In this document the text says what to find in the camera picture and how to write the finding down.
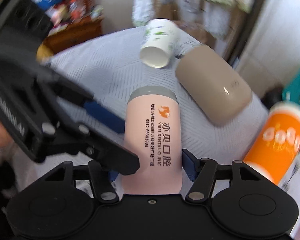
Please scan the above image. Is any white patterned tablecloth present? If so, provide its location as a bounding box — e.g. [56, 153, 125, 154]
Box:
[12, 26, 300, 196]

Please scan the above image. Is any beige cylindrical cup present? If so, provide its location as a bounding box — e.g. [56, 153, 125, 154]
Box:
[175, 45, 253, 126]

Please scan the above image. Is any dark wooden cabinet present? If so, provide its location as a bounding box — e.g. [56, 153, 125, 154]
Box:
[37, 16, 104, 60]

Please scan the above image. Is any pink clinic cup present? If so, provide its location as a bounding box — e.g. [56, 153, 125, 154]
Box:
[121, 86, 183, 194]

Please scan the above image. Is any cream fluffy robe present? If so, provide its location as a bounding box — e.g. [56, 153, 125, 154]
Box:
[132, 0, 256, 34]

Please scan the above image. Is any white cup with green print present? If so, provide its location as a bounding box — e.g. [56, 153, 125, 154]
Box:
[140, 18, 180, 68]

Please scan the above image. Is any orange paper cup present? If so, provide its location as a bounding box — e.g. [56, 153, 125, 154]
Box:
[243, 101, 300, 185]

